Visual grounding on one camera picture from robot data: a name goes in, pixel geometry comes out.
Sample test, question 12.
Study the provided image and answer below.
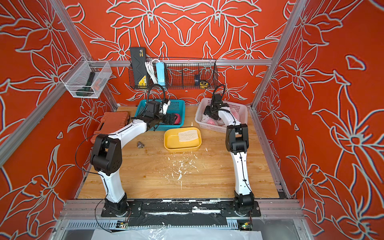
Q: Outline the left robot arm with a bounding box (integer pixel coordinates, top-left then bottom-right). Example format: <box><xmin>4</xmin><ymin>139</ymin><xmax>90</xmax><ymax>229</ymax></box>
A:
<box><xmin>91</xmin><ymin>84</ymin><xmax>176</xmax><ymax>218</ymax></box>

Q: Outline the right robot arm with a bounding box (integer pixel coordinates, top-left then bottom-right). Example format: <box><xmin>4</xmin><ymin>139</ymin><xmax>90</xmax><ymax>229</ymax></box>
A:
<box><xmin>204</xmin><ymin>84</ymin><xmax>255</xmax><ymax>216</ymax></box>

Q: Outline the teal plastic basket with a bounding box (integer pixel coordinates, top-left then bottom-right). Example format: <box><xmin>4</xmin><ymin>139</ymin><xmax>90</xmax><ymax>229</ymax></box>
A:
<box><xmin>150</xmin><ymin>100</ymin><xmax>186</xmax><ymax>132</ymax></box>

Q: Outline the yellow plastic tray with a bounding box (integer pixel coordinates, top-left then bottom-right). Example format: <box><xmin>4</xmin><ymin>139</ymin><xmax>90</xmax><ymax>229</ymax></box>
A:
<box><xmin>164</xmin><ymin>127</ymin><xmax>202</xmax><ymax>153</ymax></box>

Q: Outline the yellow tape measure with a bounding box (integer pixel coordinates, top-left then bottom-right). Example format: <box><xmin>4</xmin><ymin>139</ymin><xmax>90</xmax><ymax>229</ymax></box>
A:
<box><xmin>199</xmin><ymin>81</ymin><xmax>209</xmax><ymax>89</ymax></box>

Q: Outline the pink plastic basket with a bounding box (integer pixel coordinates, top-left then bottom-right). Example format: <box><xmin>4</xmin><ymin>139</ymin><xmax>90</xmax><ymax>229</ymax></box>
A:
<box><xmin>195</xmin><ymin>98</ymin><xmax>248</xmax><ymax>133</ymax></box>

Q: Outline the small grey metal part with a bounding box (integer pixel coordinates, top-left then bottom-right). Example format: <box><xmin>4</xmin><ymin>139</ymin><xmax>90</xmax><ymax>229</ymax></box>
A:
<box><xmin>137</xmin><ymin>142</ymin><xmax>145</xmax><ymax>149</ymax></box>

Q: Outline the light blue power bank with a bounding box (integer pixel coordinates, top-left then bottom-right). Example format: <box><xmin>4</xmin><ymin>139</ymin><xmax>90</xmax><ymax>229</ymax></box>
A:
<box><xmin>156</xmin><ymin>62</ymin><xmax>166</xmax><ymax>87</ymax></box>

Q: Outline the orange tool case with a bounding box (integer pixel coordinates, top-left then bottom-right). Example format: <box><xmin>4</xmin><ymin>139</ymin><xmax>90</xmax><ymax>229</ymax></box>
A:
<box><xmin>91</xmin><ymin>112</ymin><xmax>130</xmax><ymax>144</ymax></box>

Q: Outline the black rectangular device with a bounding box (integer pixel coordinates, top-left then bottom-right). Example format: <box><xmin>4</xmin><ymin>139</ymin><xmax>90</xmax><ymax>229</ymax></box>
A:
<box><xmin>130</xmin><ymin>47</ymin><xmax>148</xmax><ymax>89</ymax></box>

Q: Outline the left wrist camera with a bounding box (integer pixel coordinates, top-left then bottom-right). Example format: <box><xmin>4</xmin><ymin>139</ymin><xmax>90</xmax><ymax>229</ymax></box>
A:
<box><xmin>162</xmin><ymin>100</ymin><xmax>171</xmax><ymax>115</ymax></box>

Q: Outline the black wire wall basket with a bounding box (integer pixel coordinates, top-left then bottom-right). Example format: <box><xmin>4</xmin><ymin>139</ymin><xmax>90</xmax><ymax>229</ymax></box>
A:
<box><xmin>128</xmin><ymin>58</ymin><xmax>219</xmax><ymax>90</ymax></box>

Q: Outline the white coiled cable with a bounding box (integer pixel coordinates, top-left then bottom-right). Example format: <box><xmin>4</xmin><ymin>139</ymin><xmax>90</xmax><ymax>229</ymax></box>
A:
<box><xmin>144</xmin><ymin>59</ymin><xmax>160</xmax><ymax>87</ymax></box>

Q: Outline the dark green tool handle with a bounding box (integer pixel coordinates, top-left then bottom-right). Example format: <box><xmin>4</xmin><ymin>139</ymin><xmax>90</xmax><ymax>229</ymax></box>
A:
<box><xmin>76</xmin><ymin>72</ymin><xmax>96</xmax><ymax>97</ymax></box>

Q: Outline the clear acrylic wall box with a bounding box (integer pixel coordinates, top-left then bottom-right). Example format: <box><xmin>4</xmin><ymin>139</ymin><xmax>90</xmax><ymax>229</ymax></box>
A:
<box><xmin>60</xmin><ymin>56</ymin><xmax>113</xmax><ymax>99</ymax></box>

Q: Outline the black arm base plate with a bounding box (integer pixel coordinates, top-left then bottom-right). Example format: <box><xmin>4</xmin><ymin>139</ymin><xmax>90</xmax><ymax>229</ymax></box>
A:
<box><xmin>101</xmin><ymin>199</ymin><xmax>261</xmax><ymax>218</ymax></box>

